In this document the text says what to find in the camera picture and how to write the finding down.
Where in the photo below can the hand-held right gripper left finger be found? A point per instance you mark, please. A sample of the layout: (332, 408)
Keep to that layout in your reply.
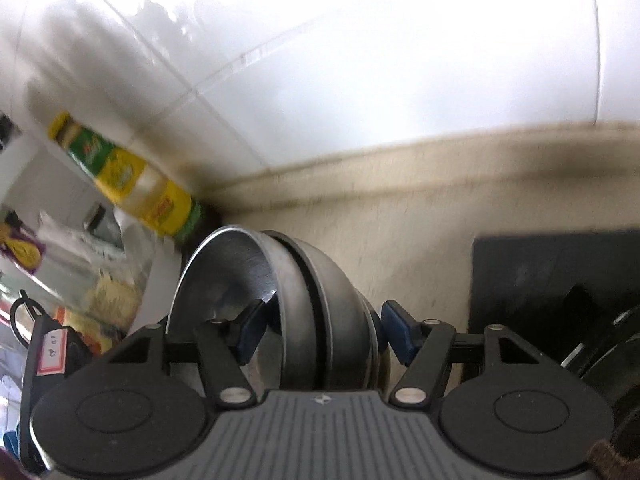
(249, 335)

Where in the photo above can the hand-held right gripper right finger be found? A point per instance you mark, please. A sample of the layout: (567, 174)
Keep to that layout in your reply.
(400, 330)

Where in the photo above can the person's right forearm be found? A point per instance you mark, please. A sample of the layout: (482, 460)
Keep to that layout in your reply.
(607, 462)

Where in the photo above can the white two-tier rotating rack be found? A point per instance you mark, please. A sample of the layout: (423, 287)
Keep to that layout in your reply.
(155, 280)

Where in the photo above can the black cooktop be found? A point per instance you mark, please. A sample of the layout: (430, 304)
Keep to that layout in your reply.
(525, 285)

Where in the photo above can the green yellow label bottle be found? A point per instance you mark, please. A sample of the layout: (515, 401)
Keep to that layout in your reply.
(125, 175)

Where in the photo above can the black wok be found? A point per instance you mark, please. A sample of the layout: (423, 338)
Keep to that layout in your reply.
(615, 360)

